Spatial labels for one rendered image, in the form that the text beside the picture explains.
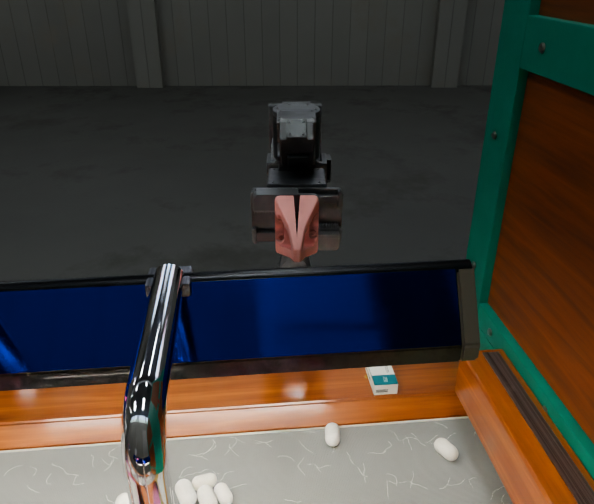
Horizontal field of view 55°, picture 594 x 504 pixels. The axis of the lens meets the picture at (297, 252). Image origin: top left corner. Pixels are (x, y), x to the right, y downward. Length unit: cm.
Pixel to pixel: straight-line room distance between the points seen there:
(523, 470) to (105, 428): 53
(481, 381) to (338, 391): 21
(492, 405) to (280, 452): 28
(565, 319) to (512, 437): 14
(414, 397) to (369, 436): 9
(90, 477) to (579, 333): 61
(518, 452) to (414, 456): 18
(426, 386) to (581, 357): 27
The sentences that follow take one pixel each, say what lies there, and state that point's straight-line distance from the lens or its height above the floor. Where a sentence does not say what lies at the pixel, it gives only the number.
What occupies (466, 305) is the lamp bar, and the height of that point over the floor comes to 108.
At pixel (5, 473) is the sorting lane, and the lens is 87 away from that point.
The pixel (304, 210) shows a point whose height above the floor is 109.
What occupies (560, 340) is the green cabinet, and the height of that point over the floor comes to 94.
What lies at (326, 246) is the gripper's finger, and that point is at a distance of 65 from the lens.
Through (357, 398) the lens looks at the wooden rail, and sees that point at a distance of 86.
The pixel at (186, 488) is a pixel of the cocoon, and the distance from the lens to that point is 76.
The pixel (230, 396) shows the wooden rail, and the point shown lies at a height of 76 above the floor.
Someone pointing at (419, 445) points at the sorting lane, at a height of 74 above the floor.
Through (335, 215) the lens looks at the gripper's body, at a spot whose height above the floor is 107.
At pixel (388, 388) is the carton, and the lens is 86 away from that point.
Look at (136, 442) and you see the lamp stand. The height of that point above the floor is 110.
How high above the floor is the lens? 133
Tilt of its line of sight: 27 degrees down
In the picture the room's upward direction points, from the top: straight up
